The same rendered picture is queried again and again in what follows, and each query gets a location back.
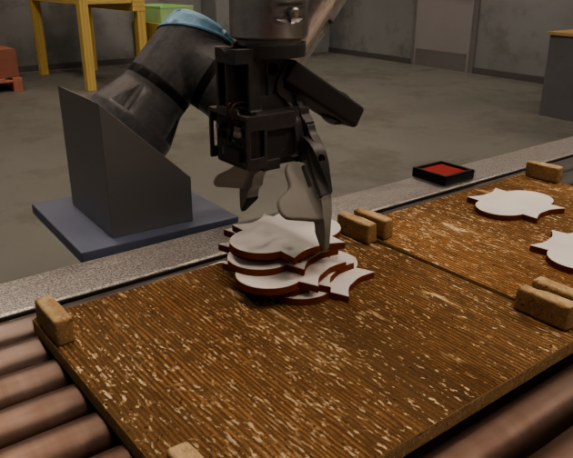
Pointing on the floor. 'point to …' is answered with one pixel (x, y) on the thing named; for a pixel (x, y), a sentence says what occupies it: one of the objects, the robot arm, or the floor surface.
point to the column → (99, 245)
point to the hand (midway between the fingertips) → (286, 228)
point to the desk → (568, 76)
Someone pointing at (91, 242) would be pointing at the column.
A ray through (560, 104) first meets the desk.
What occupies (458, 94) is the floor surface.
